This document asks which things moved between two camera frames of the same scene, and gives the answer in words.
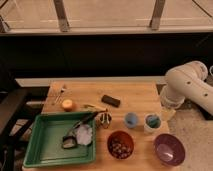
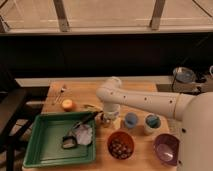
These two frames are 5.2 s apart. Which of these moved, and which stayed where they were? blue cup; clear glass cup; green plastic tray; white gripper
Moved: white gripper
Stayed: clear glass cup; blue cup; green plastic tray
